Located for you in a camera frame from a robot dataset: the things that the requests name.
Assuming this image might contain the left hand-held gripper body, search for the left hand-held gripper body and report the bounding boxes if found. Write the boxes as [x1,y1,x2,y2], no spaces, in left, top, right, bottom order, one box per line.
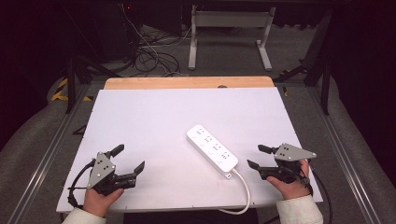
[87,151,138,197]

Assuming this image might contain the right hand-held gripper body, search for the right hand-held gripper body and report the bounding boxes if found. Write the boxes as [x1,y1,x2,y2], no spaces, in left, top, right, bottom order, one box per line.
[259,143,318,185]

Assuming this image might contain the person's left hand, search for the person's left hand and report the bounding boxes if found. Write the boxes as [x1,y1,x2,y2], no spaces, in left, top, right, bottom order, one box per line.
[82,187,125,218]

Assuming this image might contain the person's right hand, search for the person's right hand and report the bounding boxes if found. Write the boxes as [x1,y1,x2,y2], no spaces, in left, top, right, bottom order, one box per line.
[266,159,313,201]

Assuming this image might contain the white board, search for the white board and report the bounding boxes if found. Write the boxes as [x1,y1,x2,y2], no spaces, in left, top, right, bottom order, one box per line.
[55,87,324,214]

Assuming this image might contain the white power strip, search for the white power strip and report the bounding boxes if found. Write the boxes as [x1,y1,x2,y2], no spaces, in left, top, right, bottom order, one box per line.
[186,124,240,180]

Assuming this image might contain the black metal stand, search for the black metal stand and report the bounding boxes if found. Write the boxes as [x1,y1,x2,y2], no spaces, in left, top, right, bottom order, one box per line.
[274,7,334,116]
[60,4,122,115]

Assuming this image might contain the white power strip cable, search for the white power strip cable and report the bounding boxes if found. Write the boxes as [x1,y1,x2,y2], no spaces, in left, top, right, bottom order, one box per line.
[218,167,252,217]

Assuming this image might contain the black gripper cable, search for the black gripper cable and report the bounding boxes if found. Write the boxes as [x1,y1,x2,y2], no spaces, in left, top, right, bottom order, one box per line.
[67,158,96,209]
[306,159,333,224]

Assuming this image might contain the aluminium floor rail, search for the aluminium floor rail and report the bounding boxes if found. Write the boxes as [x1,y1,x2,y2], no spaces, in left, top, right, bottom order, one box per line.
[7,83,92,224]
[306,85,382,224]

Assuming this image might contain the tangle of black floor cables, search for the tangle of black floor cables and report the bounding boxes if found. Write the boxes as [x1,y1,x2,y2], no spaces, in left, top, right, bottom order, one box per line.
[120,3,244,78]

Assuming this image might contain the white metal desk frame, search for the white metal desk frame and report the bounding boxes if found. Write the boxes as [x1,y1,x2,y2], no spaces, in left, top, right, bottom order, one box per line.
[188,4,277,72]

